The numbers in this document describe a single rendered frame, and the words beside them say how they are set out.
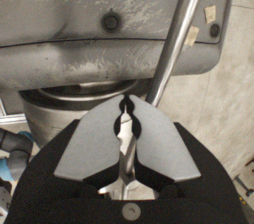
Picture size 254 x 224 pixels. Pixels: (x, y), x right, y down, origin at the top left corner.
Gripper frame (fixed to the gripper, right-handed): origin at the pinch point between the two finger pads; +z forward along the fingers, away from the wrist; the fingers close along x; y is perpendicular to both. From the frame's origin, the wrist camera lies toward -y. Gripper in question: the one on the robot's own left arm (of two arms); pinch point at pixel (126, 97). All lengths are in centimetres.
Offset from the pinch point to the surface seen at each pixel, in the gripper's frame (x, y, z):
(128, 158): 0.7, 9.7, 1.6
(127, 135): 1.0, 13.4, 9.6
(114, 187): -3, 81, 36
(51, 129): -11.5, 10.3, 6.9
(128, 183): 0.9, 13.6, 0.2
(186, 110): 99, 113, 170
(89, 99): -5.7, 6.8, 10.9
